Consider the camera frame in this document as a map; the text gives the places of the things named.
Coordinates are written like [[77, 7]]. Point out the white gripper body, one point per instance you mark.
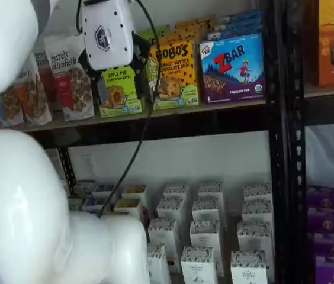
[[107, 35]]

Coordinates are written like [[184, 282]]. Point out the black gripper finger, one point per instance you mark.
[[139, 50], [88, 66]]

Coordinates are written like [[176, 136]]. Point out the green Bobo's apple pie box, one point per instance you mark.
[[155, 31], [119, 91]]

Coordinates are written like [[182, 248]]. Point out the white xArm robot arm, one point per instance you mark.
[[13, 192]]

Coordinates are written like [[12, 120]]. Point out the yellow Bobo's peanut butter box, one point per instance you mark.
[[181, 35], [195, 23], [176, 74]]

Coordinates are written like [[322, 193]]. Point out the wooden shelf board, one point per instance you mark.
[[327, 90], [170, 114]]

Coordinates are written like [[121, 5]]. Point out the blue purple ZBar box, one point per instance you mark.
[[238, 19], [232, 33], [232, 71]]

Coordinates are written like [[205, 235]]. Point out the small white blue-topped box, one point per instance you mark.
[[103, 190], [91, 204]]

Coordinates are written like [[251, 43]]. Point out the small white yellow-topped box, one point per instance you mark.
[[128, 207], [136, 192]]

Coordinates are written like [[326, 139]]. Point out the black metal shelf rack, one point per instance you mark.
[[295, 148], [276, 148]]

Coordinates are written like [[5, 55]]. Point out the large orange snack box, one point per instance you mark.
[[332, 44]]

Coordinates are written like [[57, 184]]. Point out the white Purely Elizabeth granola bag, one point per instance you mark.
[[11, 109], [44, 71]]

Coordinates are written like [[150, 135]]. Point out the orange label granola bag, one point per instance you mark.
[[35, 97]]

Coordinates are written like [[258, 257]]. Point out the white Organic Pantry carton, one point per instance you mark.
[[257, 211], [211, 190], [206, 210], [198, 266], [257, 192], [170, 210], [249, 267], [255, 236], [158, 263], [163, 233], [205, 235], [176, 192]]

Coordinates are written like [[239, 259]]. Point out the white small cartons group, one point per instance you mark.
[[230, 236]]

